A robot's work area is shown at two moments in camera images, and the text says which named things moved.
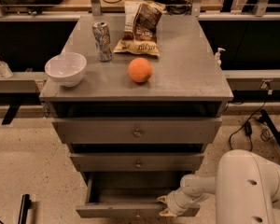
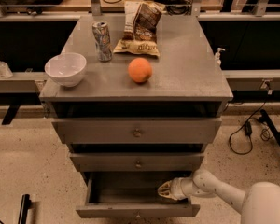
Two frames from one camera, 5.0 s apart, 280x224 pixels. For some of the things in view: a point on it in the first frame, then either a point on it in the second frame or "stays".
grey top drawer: x=138 y=130 stays
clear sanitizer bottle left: x=1 y=68 stays
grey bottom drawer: x=133 y=193 stays
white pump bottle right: x=217 y=56 stays
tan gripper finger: x=167 y=213 → x=166 y=193
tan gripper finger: x=163 y=199 → x=164 y=187
